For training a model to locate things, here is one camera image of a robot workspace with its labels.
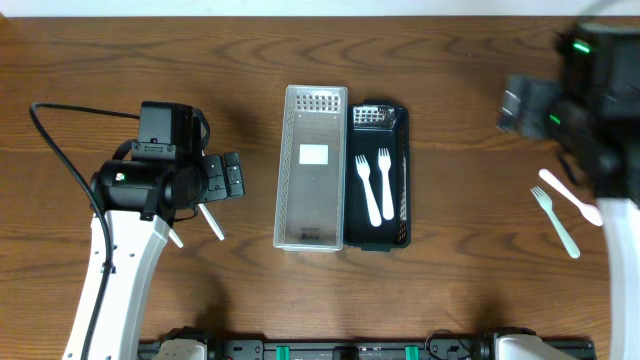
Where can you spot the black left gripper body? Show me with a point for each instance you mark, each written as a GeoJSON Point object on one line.
{"type": "Point", "coordinates": [212, 182]}

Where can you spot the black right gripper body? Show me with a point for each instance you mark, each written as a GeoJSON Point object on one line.
{"type": "Point", "coordinates": [550, 116]}

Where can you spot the pale green plastic fork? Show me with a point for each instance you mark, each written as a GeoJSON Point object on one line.
{"type": "Point", "coordinates": [546, 204]}

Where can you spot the white plastic spoon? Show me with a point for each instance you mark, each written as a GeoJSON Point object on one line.
{"type": "Point", "coordinates": [590, 212]}

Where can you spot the white plastic fork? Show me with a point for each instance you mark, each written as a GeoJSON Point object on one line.
{"type": "Point", "coordinates": [385, 185]}
{"type": "Point", "coordinates": [363, 171]}

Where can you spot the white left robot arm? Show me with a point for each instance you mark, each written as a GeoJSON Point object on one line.
{"type": "Point", "coordinates": [137, 205]}

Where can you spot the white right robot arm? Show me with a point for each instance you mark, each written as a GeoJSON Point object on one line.
{"type": "Point", "coordinates": [606, 148]}

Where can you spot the clear perforated plastic basket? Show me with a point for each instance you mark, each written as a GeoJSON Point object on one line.
{"type": "Point", "coordinates": [312, 169]}

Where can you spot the black perforated plastic basket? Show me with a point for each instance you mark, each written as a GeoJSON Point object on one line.
{"type": "Point", "coordinates": [379, 131]}

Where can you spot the white plastic utensil handle upper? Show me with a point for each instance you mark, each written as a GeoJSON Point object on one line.
{"type": "Point", "coordinates": [211, 221]}

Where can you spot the white plastic utensil handle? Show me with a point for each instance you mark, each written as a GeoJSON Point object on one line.
{"type": "Point", "coordinates": [173, 236]}
{"type": "Point", "coordinates": [211, 221]}

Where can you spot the white plastic utensil handle lower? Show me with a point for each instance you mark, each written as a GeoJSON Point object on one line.
{"type": "Point", "coordinates": [173, 236]}

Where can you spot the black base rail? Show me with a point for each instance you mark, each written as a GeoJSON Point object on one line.
{"type": "Point", "coordinates": [515, 343]}

